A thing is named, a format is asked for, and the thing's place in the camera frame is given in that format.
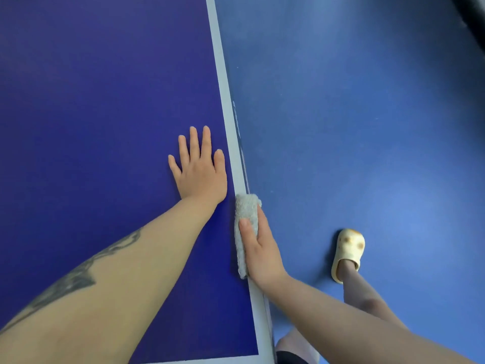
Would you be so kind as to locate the person's left hand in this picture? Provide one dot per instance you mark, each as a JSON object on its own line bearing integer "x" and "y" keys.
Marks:
{"x": 201, "y": 174}

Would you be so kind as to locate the person's right hand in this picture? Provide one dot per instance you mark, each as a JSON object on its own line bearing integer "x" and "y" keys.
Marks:
{"x": 263, "y": 261}

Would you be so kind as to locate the person's right forearm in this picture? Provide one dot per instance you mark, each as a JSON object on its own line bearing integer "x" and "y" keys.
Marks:
{"x": 341, "y": 326}

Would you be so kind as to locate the cream right slipper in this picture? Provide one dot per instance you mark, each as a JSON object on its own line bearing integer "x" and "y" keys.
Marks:
{"x": 350, "y": 246}

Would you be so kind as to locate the person's left leg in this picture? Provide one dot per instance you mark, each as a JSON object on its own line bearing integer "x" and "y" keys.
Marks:
{"x": 295, "y": 344}

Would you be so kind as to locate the grey cleaning cloth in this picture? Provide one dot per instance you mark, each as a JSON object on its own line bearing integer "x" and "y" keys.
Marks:
{"x": 246, "y": 208}

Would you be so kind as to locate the person's left forearm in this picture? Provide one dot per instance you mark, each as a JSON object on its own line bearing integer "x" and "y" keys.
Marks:
{"x": 106, "y": 291}

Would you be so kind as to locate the blue table tennis table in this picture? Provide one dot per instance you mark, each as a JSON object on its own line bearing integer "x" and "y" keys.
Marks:
{"x": 94, "y": 109}

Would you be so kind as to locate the black shorts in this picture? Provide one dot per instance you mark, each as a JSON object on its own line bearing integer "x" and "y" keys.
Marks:
{"x": 290, "y": 359}

